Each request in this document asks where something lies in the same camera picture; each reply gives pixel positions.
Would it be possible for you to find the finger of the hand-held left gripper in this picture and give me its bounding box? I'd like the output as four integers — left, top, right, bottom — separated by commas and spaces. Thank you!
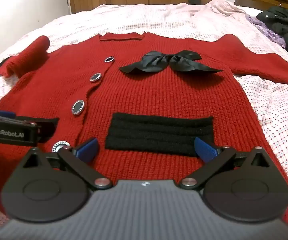
0, 108, 17, 119

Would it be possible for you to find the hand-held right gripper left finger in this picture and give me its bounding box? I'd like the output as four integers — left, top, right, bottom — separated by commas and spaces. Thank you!
23, 137, 113, 189

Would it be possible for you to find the white pillow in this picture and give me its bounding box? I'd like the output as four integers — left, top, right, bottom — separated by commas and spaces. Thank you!
241, 6, 262, 16

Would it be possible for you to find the black jacket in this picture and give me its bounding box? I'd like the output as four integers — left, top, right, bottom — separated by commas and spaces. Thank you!
256, 6, 288, 61

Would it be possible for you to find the red knit sweater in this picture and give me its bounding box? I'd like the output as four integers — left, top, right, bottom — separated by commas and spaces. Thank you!
0, 32, 288, 230

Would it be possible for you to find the purple cloth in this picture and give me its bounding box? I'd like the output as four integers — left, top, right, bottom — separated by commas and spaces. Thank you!
245, 14, 288, 63

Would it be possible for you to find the pink checked bed sheet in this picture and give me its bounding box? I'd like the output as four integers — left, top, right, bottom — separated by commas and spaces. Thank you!
0, 0, 288, 233

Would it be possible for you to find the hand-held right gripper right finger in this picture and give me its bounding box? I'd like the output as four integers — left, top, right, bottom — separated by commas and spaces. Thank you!
179, 137, 271, 190

